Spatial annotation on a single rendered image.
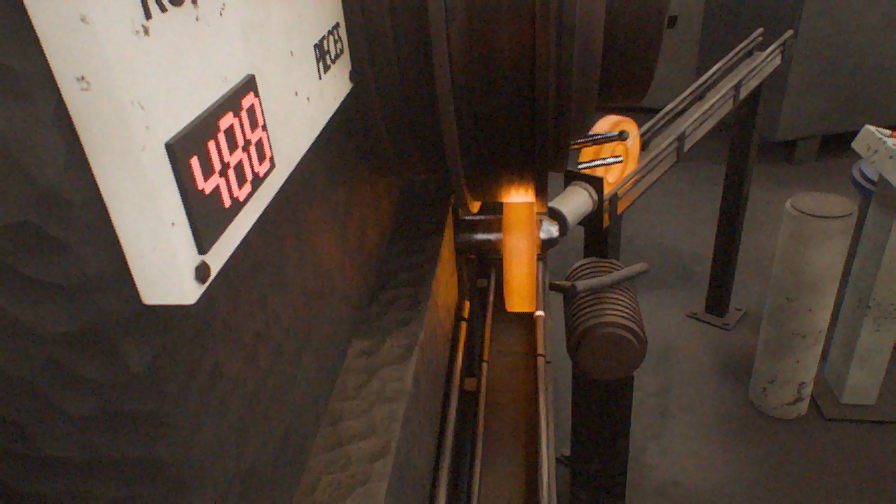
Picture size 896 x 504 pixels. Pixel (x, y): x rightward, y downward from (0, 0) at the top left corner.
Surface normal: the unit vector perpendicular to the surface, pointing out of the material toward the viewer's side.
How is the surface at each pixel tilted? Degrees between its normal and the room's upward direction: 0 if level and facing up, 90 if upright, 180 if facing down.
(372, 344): 0
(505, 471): 5
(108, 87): 90
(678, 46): 90
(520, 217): 40
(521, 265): 77
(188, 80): 90
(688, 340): 0
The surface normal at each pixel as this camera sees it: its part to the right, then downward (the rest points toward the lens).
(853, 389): -0.11, 0.51
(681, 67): -0.34, 0.50
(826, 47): 0.15, 0.50
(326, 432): -0.07, -0.86
